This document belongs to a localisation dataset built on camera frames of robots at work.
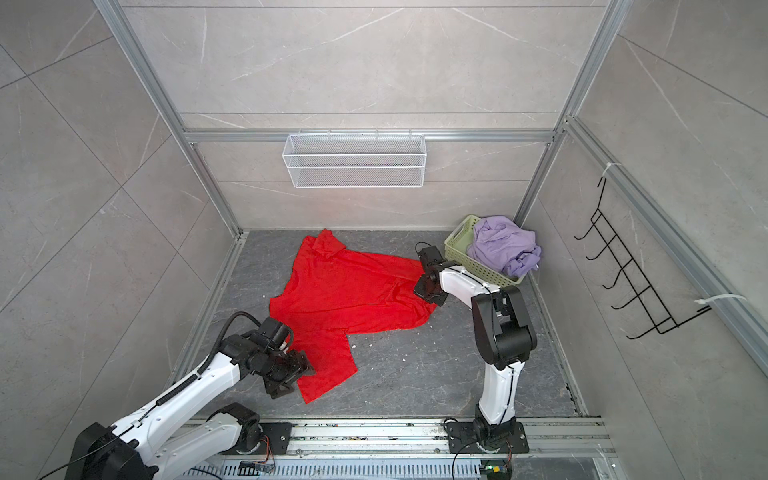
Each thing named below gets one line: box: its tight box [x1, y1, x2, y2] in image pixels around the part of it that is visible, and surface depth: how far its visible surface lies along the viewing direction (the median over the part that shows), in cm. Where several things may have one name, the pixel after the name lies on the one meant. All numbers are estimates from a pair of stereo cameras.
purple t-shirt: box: [468, 216, 543, 278], surface depth 106 cm
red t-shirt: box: [269, 229, 438, 404], surface depth 101 cm
